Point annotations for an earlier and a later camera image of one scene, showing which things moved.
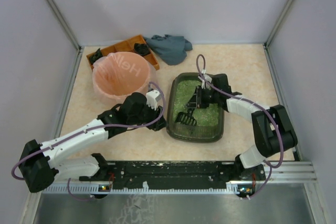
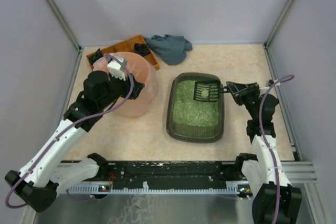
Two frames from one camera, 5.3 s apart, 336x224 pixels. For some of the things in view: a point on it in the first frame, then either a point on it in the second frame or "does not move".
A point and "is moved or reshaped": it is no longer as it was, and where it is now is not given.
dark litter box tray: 210,121 does not move
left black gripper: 156,120 to 134,89
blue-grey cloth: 170,49 does not move
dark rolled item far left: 97,54 does not move
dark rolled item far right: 142,49 does not move
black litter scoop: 186,118 is moved or reshaped
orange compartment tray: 126,46 does not move
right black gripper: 202,98 to 250,93
